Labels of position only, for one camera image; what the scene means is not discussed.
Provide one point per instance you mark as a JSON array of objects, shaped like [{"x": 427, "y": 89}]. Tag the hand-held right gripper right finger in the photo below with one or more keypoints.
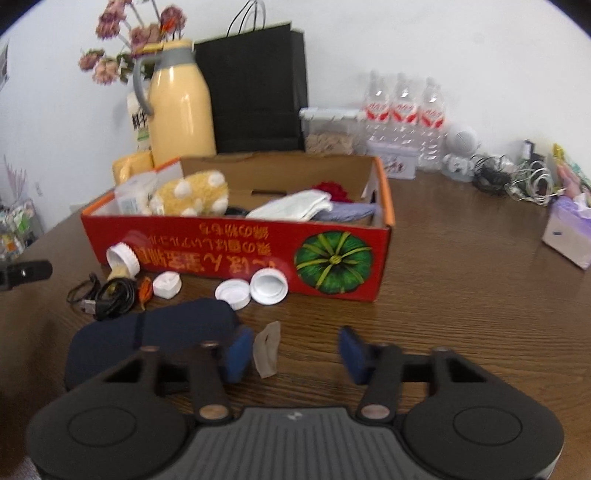
[{"x": 353, "y": 357}]

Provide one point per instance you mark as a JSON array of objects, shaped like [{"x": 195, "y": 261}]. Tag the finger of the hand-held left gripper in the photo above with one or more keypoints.
[{"x": 27, "y": 273}]

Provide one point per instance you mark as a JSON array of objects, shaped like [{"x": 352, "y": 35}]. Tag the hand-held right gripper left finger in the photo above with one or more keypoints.
[{"x": 239, "y": 355}]

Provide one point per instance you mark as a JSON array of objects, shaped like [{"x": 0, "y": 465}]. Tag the clear small packet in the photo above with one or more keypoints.
[{"x": 268, "y": 350}]

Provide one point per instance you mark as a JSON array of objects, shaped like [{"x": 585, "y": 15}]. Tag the dark blue case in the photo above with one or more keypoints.
[{"x": 152, "y": 327}]

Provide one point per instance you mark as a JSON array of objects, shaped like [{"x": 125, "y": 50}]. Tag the red cardboard box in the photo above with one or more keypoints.
[{"x": 221, "y": 254}]

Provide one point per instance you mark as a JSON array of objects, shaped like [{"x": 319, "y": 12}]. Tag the dried orange flower bud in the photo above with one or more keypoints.
[{"x": 146, "y": 290}]

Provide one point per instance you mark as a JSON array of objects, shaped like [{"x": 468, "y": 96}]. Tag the clear desk organizer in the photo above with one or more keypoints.
[{"x": 18, "y": 230}]

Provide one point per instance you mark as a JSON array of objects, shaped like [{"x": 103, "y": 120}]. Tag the white flat lid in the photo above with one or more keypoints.
[{"x": 233, "y": 294}]

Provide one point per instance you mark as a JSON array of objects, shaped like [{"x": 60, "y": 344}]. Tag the deep white round lid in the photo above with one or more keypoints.
[{"x": 269, "y": 287}]

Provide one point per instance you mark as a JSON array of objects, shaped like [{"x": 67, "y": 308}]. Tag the small white bottle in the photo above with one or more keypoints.
[{"x": 123, "y": 259}]

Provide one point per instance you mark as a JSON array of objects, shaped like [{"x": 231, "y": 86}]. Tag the small white cap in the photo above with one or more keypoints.
[{"x": 166, "y": 285}]

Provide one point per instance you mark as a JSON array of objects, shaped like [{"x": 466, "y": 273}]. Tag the white plastic packet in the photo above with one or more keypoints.
[{"x": 134, "y": 196}]

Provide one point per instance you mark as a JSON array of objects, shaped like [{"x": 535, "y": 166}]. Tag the purple cloth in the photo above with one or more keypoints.
[{"x": 346, "y": 211}]

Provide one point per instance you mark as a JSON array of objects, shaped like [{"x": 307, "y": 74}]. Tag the yellow mug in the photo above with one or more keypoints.
[{"x": 131, "y": 166}]

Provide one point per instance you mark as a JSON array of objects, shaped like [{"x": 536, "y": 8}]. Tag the white cloth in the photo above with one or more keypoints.
[{"x": 295, "y": 203}]

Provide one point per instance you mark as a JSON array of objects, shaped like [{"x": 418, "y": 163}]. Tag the yellow plush toy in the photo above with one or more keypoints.
[{"x": 194, "y": 194}]

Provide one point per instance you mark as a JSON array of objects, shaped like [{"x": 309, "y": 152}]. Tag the red knitted flower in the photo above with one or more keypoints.
[{"x": 332, "y": 190}]

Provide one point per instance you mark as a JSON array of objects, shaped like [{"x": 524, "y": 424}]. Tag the white milk carton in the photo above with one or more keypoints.
[{"x": 140, "y": 120}]

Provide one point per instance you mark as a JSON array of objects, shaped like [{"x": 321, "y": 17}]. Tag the printed tin box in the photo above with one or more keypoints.
[{"x": 392, "y": 161}]

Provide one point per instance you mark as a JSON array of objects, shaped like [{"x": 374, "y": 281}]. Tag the clear container of seeds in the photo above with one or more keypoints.
[{"x": 330, "y": 136}]

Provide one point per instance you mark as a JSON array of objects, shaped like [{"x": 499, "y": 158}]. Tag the yellow thermos jug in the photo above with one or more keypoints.
[{"x": 182, "y": 110}]

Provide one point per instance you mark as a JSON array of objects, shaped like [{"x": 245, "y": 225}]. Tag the white robot speaker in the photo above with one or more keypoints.
[{"x": 461, "y": 143}]

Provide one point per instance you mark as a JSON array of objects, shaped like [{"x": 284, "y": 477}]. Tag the clear water bottle red label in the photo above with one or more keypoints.
[
  {"x": 405, "y": 113},
  {"x": 432, "y": 124},
  {"x": 377, "y": 110}
]

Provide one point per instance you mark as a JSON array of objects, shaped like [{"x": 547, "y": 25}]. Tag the purple tissue pack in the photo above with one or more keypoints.
[{"x": 570, "y": 230}]

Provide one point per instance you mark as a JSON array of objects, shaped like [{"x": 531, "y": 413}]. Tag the dried pink flower bouquet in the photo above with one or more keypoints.
[{"x": 138, "y": 34}]

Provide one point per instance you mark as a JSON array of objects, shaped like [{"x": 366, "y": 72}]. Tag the black paper bag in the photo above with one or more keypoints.
[{"x": 258, "y": 87}]

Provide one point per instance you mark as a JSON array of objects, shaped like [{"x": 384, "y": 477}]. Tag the snack packets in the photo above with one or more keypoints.
[{"x": 572, "y": 175}]

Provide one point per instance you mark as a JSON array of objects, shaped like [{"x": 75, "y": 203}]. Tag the wall poster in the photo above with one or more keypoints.
[{"x": 3, "y": 67}]

